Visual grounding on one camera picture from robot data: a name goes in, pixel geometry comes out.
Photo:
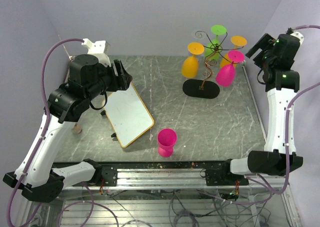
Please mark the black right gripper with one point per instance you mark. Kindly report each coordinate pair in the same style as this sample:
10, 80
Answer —
260, 44

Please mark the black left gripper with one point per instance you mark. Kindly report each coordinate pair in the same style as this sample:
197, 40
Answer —
122, 81

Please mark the pink wine glass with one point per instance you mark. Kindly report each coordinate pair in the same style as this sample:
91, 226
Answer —
167, 139
227, 73

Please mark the pink wine glass front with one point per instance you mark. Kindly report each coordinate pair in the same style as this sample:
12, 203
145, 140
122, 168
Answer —
167, 139

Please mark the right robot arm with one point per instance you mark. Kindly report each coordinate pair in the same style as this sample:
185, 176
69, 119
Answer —
274, 57

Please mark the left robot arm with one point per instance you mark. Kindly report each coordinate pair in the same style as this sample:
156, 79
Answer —
88, 78

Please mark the orange wine glass right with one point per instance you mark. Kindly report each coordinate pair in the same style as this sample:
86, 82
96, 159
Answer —
239, 42

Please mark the orange wine glass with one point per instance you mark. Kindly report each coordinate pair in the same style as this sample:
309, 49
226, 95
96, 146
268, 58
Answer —
191, 64
239, 42

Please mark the green wine glass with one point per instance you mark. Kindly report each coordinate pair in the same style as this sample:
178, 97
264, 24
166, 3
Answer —
213, 48

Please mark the orange wine glass left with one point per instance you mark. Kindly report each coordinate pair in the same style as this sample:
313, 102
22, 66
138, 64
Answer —
191, 64

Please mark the yellow-framed whiteboard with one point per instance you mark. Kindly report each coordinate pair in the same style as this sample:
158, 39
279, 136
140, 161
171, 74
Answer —
128, 115

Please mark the pink-capped bottle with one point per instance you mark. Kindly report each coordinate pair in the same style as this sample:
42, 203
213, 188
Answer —
77, 129

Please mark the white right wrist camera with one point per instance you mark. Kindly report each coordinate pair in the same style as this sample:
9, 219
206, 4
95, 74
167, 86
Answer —
296, 34

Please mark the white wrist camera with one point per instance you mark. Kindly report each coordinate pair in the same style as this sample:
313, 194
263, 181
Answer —
98, 49
296, 34

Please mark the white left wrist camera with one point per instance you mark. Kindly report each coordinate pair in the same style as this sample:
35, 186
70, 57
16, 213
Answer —
98, 49

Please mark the copper wire glass rack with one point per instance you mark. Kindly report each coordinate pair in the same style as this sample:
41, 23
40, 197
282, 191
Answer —
204, 89

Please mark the aluminium mounting rail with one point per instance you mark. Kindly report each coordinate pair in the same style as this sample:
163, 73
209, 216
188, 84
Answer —
168, 175

